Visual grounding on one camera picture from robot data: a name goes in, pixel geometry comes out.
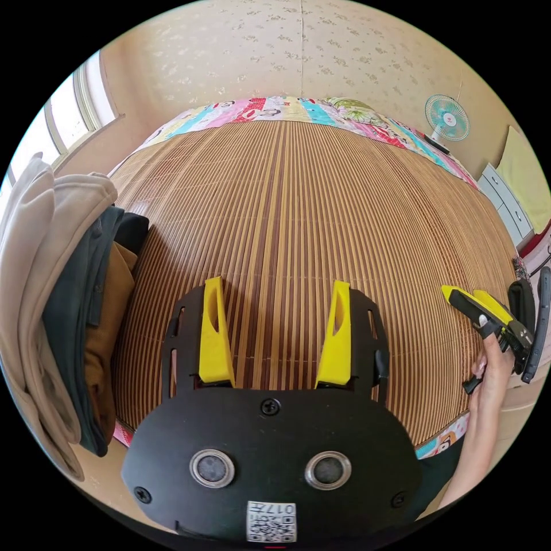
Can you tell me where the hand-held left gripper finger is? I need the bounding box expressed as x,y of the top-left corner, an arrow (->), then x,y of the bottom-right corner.
315,280 -> 352,390

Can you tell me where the teal standing fan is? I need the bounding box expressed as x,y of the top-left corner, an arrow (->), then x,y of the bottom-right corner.
422,93 -> 471,155

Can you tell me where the person's right forearm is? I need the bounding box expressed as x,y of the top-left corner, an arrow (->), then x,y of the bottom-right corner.
435,398 -> 505,511

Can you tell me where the white cupboard with drawers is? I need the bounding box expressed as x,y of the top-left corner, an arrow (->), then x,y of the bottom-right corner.
476,162 -> 536,250

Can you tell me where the pile of clothes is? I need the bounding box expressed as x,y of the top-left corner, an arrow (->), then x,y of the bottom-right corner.
0,151 -> 150,483

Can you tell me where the window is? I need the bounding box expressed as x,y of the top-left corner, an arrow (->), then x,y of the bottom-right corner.
0,49 -> 126,199

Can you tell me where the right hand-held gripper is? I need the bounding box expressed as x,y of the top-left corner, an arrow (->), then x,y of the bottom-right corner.
440,278 -> 538,395

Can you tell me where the person's right hand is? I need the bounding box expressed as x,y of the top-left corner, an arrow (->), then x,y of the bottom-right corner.
469,315 -> 516,416

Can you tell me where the person's body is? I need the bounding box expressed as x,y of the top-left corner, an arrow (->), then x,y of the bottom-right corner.
413,434 -> 467,524

